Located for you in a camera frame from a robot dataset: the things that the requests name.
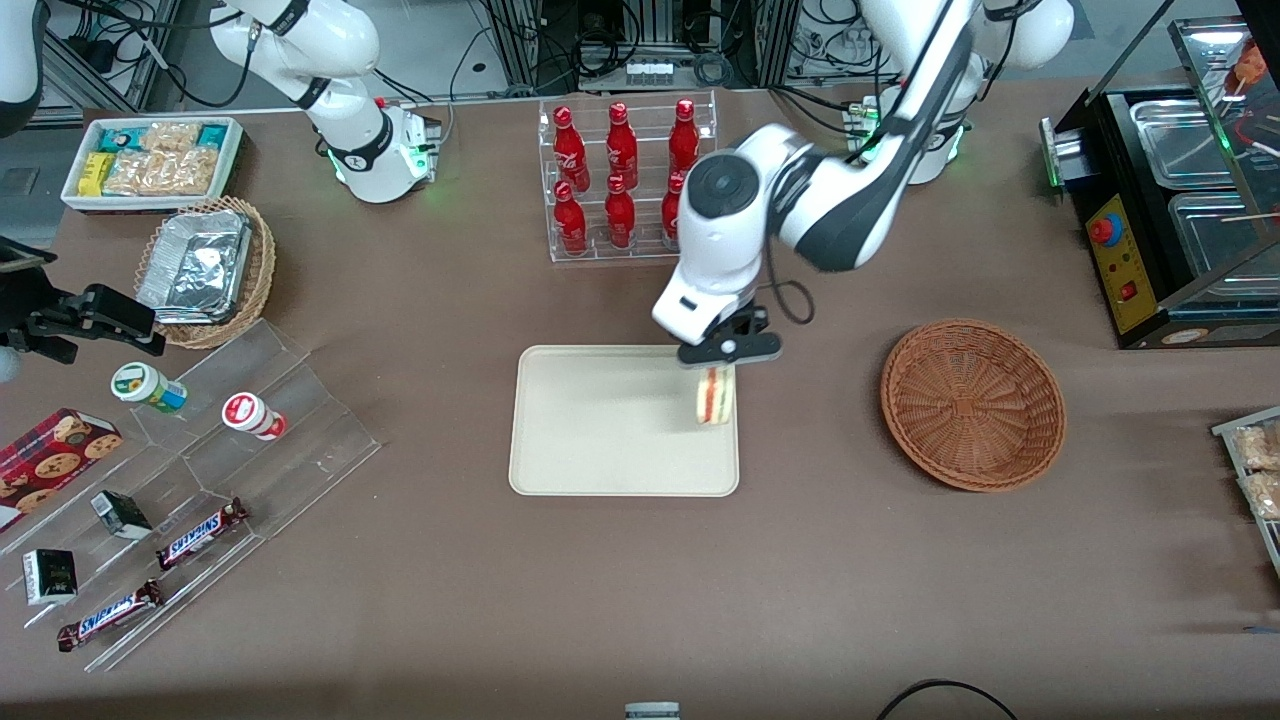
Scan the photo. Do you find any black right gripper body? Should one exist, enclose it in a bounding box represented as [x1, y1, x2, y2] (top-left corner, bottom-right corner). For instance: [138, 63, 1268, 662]
[0, 240, 79, 366]

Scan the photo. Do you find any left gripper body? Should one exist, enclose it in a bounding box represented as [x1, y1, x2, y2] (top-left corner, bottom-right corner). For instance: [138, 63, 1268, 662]
[652, 268, 763, 347]

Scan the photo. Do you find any triangular sandwich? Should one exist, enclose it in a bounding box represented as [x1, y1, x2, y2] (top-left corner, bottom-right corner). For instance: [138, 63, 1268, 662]
[695, 366, 736, 427]

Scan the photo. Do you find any cream plastic tray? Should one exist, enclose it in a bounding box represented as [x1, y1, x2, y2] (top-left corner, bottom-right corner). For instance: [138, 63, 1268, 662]
[508, 345, 741, 498]

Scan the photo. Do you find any light wicker basket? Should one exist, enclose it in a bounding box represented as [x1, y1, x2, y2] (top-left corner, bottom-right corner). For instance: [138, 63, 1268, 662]
[135, 195, 276, 349]

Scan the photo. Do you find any brown wicker basket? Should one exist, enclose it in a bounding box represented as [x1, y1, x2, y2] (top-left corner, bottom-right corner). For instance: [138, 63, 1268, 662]
[880, 318, 1067, 493]

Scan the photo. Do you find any grey snack tray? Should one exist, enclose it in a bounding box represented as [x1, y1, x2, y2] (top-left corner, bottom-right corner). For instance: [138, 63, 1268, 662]
[1212, 405, 1280, 581]

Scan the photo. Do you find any green lid yogurt cup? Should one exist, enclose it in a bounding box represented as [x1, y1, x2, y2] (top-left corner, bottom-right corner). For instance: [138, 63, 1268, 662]
[110, 362, 188, 414]

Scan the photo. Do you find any aluminium foil container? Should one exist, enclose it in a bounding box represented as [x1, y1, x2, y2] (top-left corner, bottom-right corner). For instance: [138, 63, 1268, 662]
[137, 210, 253, 326]

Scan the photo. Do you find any red cola bottle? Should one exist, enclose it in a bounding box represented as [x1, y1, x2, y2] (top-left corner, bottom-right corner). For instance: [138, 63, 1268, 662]
[661, 172, 687, 247]
[554, 105, 591, 193]
[553, 180, 588, 256]
[604, 175, 637, 251]
[606, 102, 639, 191]
[669, 98, 701, 173]

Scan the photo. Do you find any clear acrylic bottle rack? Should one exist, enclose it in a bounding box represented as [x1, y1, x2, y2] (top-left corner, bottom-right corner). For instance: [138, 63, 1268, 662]
[538, 90, 719, 264]

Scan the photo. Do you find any white snack bin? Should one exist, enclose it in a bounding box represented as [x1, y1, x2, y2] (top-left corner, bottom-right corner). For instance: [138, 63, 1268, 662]
[60, 117, 246, 214]

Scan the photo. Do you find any clear cracker packet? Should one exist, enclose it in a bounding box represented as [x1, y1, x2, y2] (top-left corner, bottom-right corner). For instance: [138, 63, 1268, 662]
[160, 147, 221, 196]
[103, 150, 166, 197]
[140, 122, 203, 154]

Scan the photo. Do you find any red cookie box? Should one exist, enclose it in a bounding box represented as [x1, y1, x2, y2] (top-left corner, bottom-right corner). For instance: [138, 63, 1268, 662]
[0, 408, 124, 534]

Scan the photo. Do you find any red lid yogurt cup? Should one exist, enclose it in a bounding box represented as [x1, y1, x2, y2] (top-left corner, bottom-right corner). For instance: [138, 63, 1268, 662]
[222, 392, 288, 442]

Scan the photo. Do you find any small black box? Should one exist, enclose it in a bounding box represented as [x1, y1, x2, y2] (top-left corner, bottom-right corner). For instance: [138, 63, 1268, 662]
[90, 490, 153, 541]
[22, 548, 78, 607]

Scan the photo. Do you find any snickers chocolate bar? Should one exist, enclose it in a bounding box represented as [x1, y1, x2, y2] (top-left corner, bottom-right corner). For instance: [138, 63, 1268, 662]
[155, 497, 251, 571]
[57, 578, 166, 653]

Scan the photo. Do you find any clear acrylic stepped display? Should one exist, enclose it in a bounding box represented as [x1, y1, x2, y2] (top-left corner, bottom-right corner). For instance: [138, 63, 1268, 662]
[0, 318, 381, 673]

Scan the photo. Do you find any black food warmer machine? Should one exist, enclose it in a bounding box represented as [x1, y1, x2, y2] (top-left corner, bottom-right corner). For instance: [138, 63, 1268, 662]
[1040, 15, 1280, 351]

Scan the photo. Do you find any steel warmer pan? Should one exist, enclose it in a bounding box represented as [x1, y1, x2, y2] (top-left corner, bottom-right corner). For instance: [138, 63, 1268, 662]
[1130, 97, 1246, 191]

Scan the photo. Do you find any clear snack packet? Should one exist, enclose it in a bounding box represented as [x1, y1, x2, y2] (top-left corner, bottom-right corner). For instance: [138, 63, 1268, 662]
[1232, 422, 1280, 471]
[1240, 470, 1280, 521]

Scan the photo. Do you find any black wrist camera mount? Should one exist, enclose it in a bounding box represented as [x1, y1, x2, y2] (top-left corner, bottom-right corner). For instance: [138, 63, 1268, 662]
[715, 306, 769, 341]

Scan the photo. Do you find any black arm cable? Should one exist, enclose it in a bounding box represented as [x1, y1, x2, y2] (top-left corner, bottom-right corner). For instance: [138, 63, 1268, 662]
[762, 0, 976, 327]

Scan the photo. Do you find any black floor cable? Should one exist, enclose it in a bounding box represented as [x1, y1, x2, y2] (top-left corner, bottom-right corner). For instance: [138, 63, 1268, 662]
[877, 679, 1021, 720]

